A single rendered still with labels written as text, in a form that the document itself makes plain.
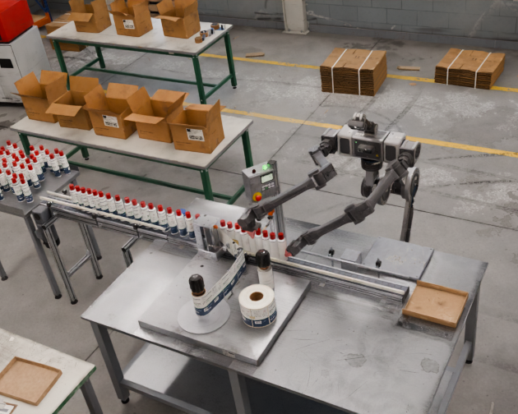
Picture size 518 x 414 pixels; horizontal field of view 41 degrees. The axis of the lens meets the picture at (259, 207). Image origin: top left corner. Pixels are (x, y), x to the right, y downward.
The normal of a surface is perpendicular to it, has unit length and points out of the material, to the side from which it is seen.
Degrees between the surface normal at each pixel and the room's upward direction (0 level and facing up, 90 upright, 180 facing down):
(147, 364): 0
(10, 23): 90
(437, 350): 0
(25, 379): 0
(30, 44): 90
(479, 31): 90
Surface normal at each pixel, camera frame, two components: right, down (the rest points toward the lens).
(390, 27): -0.48, 0.56
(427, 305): -0.12, -0.81
